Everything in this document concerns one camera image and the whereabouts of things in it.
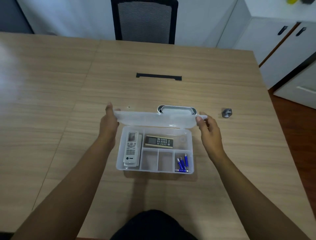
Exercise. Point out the black mesh office chair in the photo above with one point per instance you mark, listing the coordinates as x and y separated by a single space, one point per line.
144 21

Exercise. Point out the clear plastic storage box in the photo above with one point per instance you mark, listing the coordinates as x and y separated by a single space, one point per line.
158 118

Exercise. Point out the white drawer unit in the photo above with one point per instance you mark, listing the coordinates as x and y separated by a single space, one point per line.
298 89

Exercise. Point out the person's right hand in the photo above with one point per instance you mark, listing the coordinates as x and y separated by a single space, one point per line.
211 138

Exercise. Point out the black and gold remote control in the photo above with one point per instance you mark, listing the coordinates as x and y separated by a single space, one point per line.
159 142

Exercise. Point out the dark grey object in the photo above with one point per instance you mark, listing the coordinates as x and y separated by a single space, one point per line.
307 1

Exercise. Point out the white cabinet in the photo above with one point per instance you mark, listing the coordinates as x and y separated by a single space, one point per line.
261 37

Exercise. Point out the person's right thumb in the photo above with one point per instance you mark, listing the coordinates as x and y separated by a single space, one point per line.
199 121

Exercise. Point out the white remote control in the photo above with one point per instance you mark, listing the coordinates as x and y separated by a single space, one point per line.
131 148

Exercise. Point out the small grey tape roll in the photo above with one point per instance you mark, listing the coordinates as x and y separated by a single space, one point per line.
226 113

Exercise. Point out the person's black clothing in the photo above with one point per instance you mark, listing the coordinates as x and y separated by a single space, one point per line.
154 226

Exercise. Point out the person's left forearm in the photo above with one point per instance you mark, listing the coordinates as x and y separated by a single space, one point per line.
71 195

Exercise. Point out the person's right forearm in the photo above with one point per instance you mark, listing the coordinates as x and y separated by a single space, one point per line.
251 197

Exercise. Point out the blue battery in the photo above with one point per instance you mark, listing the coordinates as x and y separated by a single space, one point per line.
181 170
182 163
178 164
186 161

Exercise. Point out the yellow object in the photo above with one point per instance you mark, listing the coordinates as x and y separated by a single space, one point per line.
291 1

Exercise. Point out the person's left hand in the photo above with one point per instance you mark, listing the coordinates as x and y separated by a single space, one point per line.
108 126

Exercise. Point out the person's left thumb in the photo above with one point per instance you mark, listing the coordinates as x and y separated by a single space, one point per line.
116 111

